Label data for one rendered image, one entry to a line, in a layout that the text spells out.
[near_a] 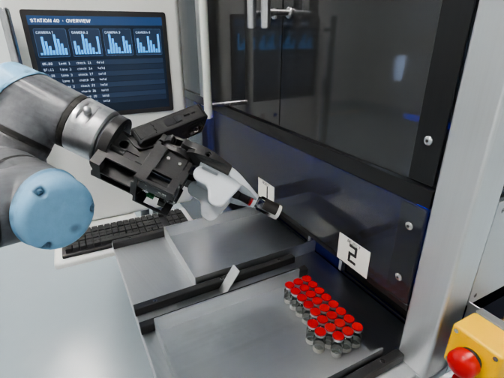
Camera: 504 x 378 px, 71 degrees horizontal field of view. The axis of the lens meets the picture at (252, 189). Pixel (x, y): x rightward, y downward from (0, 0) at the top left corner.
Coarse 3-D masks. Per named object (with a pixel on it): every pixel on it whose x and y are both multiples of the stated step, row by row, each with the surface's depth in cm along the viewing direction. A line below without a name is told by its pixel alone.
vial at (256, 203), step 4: (264, 196) 50; (256, 200) 49; (260, 200) 50; (264, 200) 50; (252, 204) 50; (256, 204) 50; (260, 204) 49; (256, 208) 50; (260, 208) 50; (280, 208) 50; (264, 212) 50; (268, 212) 50; (280, 212) 50; (268, 216) 50; (272, 216) 50; (276, 216) 50
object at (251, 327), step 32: (256, 288) 79; (160, 320) 69; (192, 320) 73; (224, 320) 73; (256, 320) 73; (288, 320) 73; (192, 352) 65; (224, 352) 65; (256, 352) 65; (288, 352) 65; (352, 352) 65
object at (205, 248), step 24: (240, 216) 112; (264, 216) 114; (168, 240) 99; (192, 240) 101; (216, 240) 101; (240, 240) 101; (264, 240) 101; (288, 240) 101; (312, 240) 95; (192, 264) 90; (216, 264) 90; (240, 264) 85
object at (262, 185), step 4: (260, 180) 99; (260, 184) 99; (264, 184) 97; (268, 184) 95; (260, 188) 100; (264, 188) 98; (268, 188) 96; (272, 188) 94; (260, 192) 100; (264, 192) 98; (268, 192) 96; (272, 192) 94; (260, 196) 101; (268, 196) 96; (272, 196) 95; (272, 200) 95
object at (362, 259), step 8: (344, 240) 71; (344, 248) 72; (360, 248) 68; (344, 256) 72; (352, 256) 70; (360, 256) 68; (368, 256) 66; (360, 264) 69; (368, 264) 67; (360, 272) 69
